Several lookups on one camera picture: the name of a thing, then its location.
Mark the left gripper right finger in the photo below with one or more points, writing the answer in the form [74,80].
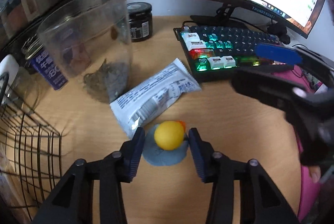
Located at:
[261,200]

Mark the RGB backlit keyboard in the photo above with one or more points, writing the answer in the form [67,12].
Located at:
[213,53]

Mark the black wire basket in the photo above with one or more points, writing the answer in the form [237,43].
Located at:
[30,155]

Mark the clear plastic jar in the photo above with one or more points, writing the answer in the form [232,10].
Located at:
[89,40]

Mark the white round container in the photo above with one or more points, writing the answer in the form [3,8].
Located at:
[9,73]

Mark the black lidded jar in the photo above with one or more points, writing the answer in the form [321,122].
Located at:
[140,20]

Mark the person's right hand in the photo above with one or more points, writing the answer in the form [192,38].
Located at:
[315,173]

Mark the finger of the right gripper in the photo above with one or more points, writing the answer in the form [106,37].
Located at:
[270,90]
[316,64]

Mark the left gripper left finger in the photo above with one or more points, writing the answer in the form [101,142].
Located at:
[71,201]

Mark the blue milk carton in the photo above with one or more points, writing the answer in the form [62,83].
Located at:
[43,63]

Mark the pink desk mat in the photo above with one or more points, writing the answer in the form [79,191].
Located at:
[309,187]

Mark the white blue snack packet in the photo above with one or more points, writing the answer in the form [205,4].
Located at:
[152,97]

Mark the yellow rubber duck toy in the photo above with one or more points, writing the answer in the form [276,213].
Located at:
[166,144]

